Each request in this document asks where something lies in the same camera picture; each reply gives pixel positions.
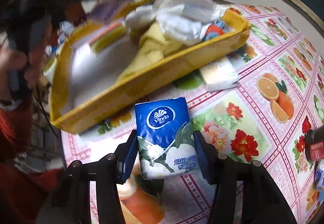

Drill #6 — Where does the floral fruit tablecloth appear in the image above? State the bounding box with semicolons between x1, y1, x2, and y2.
62;5;323;223

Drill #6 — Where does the yellow cardboard tray box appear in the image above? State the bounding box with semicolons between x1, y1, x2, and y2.
49;10;252;134

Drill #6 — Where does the white sponge block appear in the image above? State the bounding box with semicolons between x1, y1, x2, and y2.
199;56;239;92

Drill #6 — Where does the motor with rubber roller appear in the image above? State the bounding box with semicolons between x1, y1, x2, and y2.
304;125;324;162

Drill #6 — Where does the blue fuzzy cloth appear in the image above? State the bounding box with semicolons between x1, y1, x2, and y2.
202;20;227;41

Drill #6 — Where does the yellow towel cloth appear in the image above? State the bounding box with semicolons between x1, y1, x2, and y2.
117;22;183;81

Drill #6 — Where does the person left hand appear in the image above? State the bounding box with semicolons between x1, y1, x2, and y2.
1;24;52;102

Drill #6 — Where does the white plastic bag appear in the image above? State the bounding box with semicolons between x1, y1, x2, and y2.
125;0;228;46

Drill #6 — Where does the blue Vinda tissue pack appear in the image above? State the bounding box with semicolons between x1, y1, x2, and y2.
134;97;199;180

